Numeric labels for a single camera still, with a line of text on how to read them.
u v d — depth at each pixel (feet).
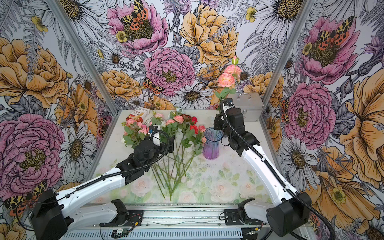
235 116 1.75
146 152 1.84
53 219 1.26
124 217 2.23
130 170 1.71
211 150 2.99
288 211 1.25
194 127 3.45
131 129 3.38
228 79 2.10
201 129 3.40
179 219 2.49
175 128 3.54
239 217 2.40
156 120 3.56
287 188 1.31
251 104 3.56
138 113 3.79
